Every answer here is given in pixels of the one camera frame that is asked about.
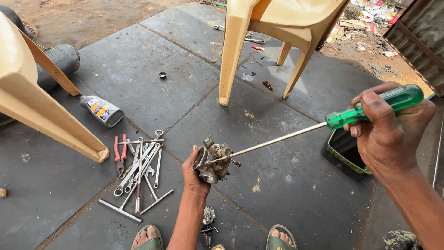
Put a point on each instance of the person's left hand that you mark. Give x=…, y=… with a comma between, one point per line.
x=192, y=180

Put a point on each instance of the person's right hand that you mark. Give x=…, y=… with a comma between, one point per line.
x=392, y=139

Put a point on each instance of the grey metal carburetor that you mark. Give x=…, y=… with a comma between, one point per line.
x=216, y=163

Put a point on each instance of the small metal carburetor part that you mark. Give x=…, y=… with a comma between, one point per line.
x=208, y=220

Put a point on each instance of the thin metal rod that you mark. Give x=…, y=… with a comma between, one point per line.
x=437, y=152

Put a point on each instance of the green plastic tray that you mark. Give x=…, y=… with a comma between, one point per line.
x=343, y=149

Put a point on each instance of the pile of steel wrenches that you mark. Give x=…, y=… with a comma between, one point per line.
x=140, y=170

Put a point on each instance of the dark rag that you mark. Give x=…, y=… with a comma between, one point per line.
x=383, y=70

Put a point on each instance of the person's left foot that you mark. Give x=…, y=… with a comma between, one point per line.
x=147, y=239

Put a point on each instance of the corrugated metal sheet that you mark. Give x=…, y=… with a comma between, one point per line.
x=419, y=41

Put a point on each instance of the camouflage clothing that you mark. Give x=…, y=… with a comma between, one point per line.
x=402, y=241

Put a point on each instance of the person's right foot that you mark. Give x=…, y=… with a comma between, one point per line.
x=281, y=239

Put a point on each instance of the small black round cap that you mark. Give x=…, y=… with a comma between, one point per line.
x=162, y=75

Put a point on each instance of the grey oil bottle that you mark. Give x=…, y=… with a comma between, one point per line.
x=102, y=110

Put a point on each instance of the small brown rusty part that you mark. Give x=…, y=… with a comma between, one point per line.
x=268, y=84

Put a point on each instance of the heap of litter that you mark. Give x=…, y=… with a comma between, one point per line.
x=364, y=17

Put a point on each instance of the small red packet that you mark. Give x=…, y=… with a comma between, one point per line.
x=257, y=48

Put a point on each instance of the beige plastic chair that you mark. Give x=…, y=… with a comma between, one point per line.
x=295, y=24
x=31, y=100

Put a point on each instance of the small steel spanner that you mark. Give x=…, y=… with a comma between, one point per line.
x=218, y=27

